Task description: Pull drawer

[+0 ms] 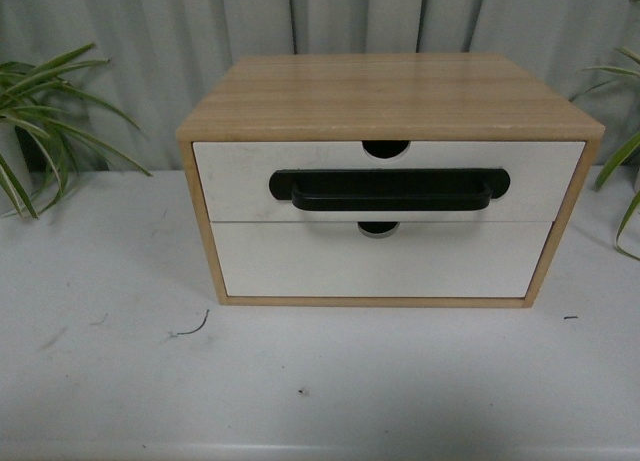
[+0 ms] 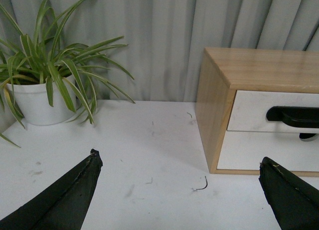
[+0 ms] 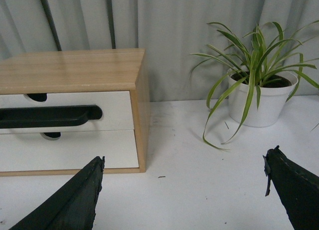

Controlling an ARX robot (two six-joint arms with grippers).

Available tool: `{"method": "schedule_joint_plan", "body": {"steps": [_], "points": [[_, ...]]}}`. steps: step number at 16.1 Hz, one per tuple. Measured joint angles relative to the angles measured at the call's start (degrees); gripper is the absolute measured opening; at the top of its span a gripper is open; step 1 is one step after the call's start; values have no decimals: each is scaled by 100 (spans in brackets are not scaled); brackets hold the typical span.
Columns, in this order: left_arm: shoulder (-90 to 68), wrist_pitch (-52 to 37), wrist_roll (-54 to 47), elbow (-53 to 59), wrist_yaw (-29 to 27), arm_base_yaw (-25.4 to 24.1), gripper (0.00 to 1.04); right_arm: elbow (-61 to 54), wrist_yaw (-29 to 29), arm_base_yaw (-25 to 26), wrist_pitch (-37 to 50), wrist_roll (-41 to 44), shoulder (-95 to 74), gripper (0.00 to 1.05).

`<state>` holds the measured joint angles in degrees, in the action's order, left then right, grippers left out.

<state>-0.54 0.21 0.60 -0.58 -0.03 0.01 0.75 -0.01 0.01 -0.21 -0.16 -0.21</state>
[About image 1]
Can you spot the wooden drawer cabinet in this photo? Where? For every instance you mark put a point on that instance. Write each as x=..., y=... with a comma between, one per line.
x=385, y=101

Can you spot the black drawer handle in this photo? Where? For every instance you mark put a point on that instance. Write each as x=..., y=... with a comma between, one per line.
x=390, y=190

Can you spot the green plant left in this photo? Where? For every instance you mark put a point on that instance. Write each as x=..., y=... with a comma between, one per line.
x=26, y=91

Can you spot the green plant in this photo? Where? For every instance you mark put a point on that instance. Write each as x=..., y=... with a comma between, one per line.
x=627, y=149
x=26, y=91

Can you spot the white drawer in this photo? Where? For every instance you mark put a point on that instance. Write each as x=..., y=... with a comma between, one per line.
x=235, y=177
x=336, y=259

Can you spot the green plant right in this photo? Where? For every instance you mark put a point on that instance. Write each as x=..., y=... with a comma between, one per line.
x=627, y=149

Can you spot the thin dark wire scrap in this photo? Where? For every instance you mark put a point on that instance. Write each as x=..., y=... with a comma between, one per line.
x=194, y=330

